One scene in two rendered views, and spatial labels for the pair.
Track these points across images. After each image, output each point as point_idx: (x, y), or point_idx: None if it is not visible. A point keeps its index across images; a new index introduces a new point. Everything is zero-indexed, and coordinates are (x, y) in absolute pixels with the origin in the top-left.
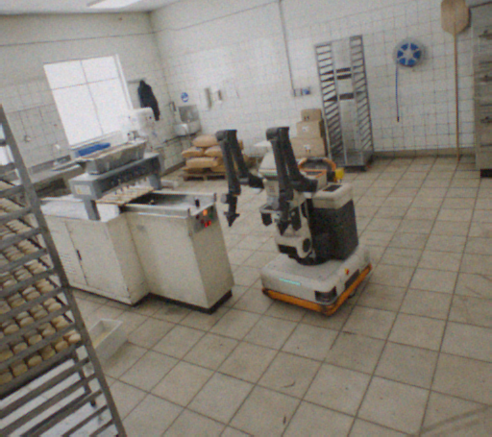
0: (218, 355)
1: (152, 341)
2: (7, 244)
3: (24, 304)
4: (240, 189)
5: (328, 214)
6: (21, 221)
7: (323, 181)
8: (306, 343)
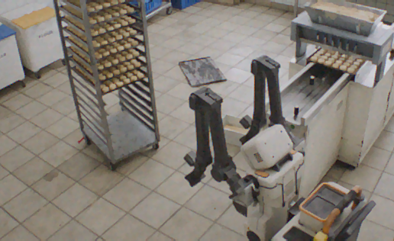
0: (200, 207)
1: (237, 163)
2: (81, 22)
3: (85, 53)
4: (254, 128)
5: None
6: (124, 15)
7: (311, 223)
8: None
